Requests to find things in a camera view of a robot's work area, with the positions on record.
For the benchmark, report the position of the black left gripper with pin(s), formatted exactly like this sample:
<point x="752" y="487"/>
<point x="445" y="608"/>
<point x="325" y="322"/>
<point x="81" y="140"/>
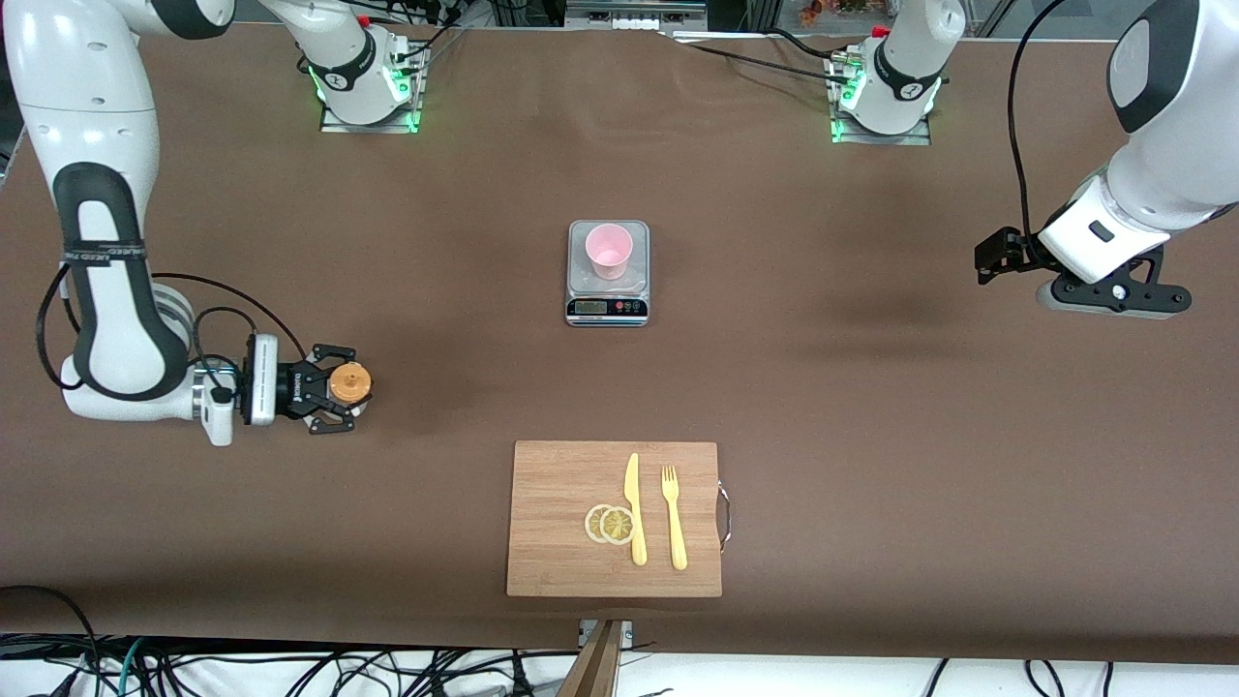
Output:
<point x="1013" y="251"/>

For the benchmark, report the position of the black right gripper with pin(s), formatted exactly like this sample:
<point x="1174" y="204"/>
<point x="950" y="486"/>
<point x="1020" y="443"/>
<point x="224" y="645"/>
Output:
<point x="291" y="387"/>

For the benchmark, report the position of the translucent sauce bottle orange cap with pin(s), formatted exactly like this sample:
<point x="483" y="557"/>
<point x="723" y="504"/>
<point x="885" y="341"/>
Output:
<point x="350" y="383"/>

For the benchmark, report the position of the pink plastic cup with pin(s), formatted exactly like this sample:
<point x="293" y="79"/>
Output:
<point x="609" y="254"/>

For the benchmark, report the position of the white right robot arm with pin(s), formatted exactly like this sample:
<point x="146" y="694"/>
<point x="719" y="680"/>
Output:
<point x="87" y="97"/>

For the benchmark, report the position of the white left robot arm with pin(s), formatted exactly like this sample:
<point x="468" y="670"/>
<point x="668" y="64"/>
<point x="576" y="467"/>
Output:
<point x="1171" y="145"/>

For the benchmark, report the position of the brown table cover sheet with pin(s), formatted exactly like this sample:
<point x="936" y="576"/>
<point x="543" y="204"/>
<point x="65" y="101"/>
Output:
<point x="194" y="523"/>

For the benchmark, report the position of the lemon slice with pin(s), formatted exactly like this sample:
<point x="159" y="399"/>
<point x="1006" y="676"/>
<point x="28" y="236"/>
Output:
<point x="591" y="524"/>
<point x="618" y="526"/>

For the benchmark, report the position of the silver digital kitchen scale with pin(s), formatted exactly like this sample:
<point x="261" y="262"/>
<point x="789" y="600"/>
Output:
<point x="619" y="308"/>

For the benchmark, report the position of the yellow plastic knife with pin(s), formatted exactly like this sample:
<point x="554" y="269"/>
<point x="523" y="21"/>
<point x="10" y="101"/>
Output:
<point x="633" y="489"/>

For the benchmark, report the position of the yellow plastic fork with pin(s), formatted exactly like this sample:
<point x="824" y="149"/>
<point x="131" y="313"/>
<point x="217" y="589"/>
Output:
<point x="675" y="528"/>

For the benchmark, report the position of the white power strip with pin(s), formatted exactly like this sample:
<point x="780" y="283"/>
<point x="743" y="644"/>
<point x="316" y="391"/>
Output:
<point x="636" y="21"/>

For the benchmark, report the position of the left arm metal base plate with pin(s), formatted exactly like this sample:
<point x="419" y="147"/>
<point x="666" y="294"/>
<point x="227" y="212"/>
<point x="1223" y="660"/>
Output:
<point x="881" y="139"/>

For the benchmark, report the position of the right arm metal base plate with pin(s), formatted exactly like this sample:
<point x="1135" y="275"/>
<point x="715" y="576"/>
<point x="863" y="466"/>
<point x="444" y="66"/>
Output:
<point x="368" y="128"/>

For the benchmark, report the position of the aluminium frame post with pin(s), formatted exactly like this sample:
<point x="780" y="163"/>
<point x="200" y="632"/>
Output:
<point x="600" y="668"/>

